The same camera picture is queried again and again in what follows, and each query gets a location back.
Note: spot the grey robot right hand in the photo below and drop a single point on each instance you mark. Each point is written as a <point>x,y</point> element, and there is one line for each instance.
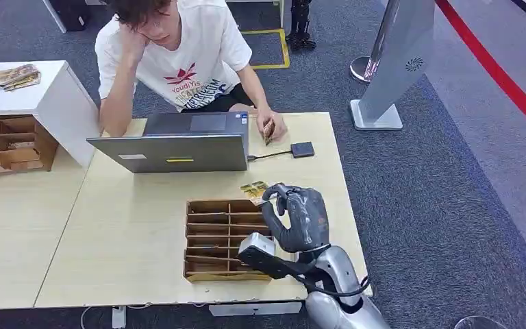
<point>304,222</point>

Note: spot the person's left hand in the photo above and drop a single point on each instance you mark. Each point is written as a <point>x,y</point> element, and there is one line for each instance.
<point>275,125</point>

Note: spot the person's right hand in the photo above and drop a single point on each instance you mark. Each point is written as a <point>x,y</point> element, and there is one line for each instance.
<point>131,43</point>

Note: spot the wooden card box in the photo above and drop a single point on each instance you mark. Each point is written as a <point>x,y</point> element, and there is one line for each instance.
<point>213,240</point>

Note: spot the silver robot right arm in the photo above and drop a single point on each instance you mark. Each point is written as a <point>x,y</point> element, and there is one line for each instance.
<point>340,308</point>

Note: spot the person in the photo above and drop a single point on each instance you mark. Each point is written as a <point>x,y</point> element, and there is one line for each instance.
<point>190,50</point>

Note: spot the white cabinet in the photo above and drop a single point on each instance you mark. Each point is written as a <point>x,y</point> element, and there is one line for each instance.
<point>59,104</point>

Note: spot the chrome stanchion base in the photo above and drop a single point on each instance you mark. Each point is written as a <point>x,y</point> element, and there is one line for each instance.
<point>358,70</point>

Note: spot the black robot legs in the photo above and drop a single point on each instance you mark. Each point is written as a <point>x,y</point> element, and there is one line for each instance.
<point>300,27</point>

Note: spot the grey laptop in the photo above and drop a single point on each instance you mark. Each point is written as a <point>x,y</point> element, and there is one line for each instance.
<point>177,154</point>

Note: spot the stack of printed cards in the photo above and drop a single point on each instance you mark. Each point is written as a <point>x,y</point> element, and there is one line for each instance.
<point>13,77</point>

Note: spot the grey kiosk stand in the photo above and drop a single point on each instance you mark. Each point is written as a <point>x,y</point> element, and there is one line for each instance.
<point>399,59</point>

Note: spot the wooden compartment box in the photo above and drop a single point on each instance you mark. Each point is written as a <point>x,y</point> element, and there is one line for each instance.
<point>13,145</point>

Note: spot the clear glass rim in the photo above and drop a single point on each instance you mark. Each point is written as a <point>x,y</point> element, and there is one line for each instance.
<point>476,323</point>

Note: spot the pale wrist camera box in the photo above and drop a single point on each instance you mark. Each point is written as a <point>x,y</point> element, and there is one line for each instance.
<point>257,244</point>

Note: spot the white desk leg bracket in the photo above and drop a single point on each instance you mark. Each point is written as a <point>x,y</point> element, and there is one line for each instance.
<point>118,318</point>

